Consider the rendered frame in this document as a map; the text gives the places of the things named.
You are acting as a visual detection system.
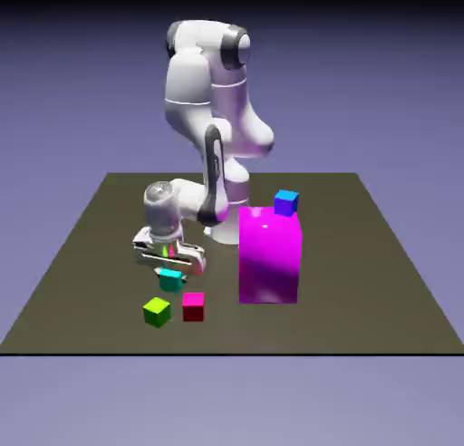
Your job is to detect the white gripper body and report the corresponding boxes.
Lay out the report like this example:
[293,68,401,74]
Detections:
[131,227,208,277]

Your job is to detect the small teal cube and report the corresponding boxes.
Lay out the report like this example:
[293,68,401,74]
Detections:
[158,268,183,294]

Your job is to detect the small pink cube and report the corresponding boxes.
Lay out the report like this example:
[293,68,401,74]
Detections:
[181,292,206,323]

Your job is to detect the small green cube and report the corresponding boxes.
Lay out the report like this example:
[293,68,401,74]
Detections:
[142,296,172,329]

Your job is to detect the small blue cube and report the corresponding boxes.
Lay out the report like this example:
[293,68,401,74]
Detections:
[273,189,300,218]

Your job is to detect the large magenta box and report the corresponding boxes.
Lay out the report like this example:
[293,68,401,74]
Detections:
[237,206,303,305]

